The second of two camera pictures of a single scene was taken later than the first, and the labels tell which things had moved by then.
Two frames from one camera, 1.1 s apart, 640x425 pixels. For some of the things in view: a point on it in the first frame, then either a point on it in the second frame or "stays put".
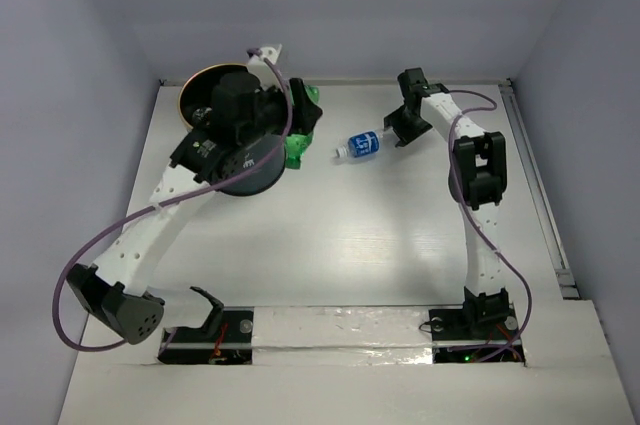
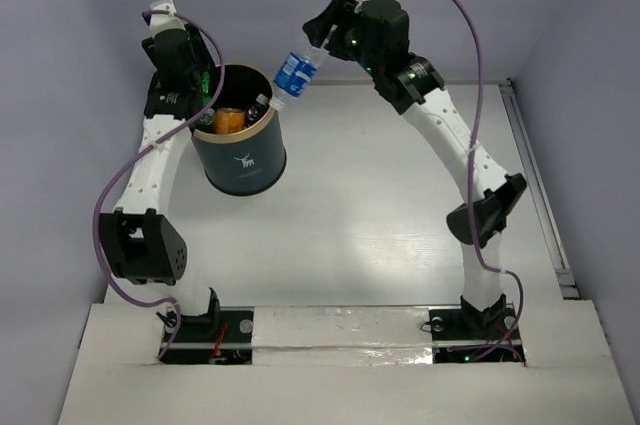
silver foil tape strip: [341, 336] stays put
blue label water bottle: [361, 144] → [295, 72]
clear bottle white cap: [201, 114] stays put
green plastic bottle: [296, 144] → [205, 87]
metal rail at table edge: [564, 270] stays put
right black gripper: [407, 135] → [340, 10]
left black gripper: [304, 106] → [201, 83]
